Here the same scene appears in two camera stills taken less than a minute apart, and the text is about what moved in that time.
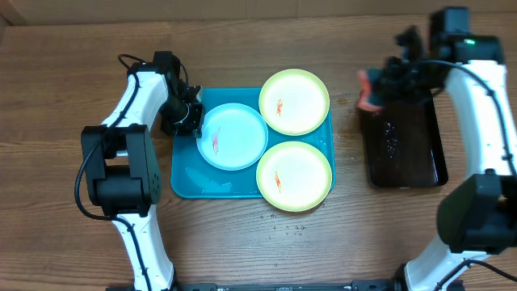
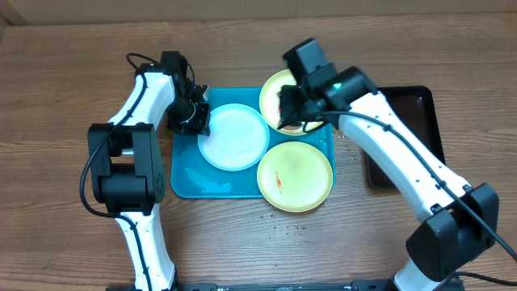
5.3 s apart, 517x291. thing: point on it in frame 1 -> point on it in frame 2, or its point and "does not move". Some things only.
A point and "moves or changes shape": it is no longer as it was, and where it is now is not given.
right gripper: x=393 y=91 -> x=288 y=102
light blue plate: x=233 y=137 does not move
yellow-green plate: x=294 y=176 does not move
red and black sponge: x=373 y=90 moves or changes shape
